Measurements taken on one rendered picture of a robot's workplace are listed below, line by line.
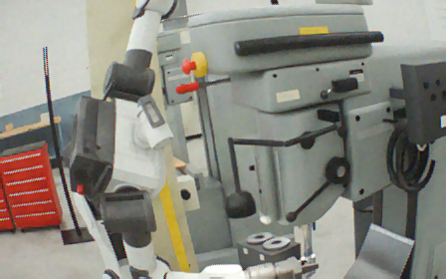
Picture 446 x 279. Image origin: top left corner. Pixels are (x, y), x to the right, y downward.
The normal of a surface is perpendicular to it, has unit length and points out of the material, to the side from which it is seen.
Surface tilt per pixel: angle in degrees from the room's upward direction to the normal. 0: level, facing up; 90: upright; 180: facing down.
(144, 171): 58
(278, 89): 90
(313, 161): 90
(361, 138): 90
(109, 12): 90
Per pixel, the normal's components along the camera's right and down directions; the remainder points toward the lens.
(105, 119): 0.49, -0.49
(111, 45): 0.34, 0.11
